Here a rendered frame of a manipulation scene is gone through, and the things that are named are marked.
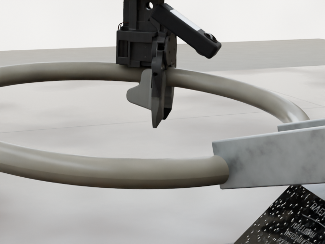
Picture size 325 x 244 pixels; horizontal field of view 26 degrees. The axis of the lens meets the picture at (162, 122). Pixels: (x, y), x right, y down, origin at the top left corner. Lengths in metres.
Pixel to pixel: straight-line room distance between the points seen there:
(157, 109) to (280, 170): 0.45
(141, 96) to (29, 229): 2.16
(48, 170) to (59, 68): 0.43
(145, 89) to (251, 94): 0.17
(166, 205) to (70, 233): 0.57
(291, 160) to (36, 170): 0.24
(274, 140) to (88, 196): 2.97
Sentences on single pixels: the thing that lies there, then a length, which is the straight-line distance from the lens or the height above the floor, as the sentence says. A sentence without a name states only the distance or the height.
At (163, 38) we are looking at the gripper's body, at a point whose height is 1.01.
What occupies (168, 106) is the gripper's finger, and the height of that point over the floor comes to 0.90.
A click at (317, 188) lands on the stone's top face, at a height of 0.83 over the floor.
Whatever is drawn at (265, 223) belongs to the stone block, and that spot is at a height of 0.78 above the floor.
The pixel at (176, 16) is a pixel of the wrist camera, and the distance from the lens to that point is 1.08.
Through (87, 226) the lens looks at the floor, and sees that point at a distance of 3.20.
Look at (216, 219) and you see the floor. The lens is 3.28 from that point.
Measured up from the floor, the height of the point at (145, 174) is 0.92.
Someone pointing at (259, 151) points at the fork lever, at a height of 0.95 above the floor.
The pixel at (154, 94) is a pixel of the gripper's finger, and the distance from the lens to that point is 1.08.
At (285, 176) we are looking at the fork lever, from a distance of 0.66.
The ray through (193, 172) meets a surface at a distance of 0.68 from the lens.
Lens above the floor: 1.11
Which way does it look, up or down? 12 degrees down
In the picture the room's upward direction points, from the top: straight up
